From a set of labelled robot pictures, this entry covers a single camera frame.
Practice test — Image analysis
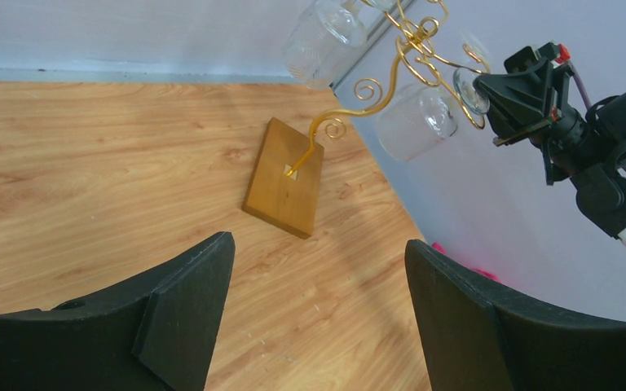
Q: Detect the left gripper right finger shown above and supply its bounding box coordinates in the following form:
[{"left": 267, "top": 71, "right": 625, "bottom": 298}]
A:
[{"left": 404, "top": 239, "right": 626, "bottom": 390}]

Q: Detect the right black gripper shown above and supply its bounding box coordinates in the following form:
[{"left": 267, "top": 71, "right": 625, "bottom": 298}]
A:
[{"left": 474, "top": 42, "right": 585, "bottom": 186}]

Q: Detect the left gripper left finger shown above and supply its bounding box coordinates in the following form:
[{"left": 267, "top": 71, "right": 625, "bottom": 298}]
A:
[{"left": 0, "top": 231, "right": 236, "bottom": 390}]

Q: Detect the clear ribbed wine glass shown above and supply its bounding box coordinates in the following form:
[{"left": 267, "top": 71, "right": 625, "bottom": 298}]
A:
[{"left": 375, "top": 68, "right": 490, "bottom": 162}]

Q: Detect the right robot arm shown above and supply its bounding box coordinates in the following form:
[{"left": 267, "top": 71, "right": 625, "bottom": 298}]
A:
[{"left": 473, "top": 42, "right": 626, "bottom": 247}]

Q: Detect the clear wine glass right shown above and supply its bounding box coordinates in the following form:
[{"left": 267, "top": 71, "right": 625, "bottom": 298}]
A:
[{"left": 461, "top": 30, "right": 492, "bottom": 68}]

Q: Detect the clear wine glass back left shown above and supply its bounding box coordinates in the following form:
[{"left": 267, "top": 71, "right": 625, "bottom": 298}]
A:
[{"left": 283, "top": 0, "right": 396, "bottom": 90}]

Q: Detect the pink cloth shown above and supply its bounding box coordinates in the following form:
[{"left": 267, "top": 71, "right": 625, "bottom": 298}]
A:
[{"left": 430, "top": 242, "right": 500, "bottom": 283}]

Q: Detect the gold wire glass rack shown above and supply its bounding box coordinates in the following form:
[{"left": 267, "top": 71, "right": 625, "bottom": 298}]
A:
[{"left": 242, "top": 1, "right": 490, "bottom": 239}]

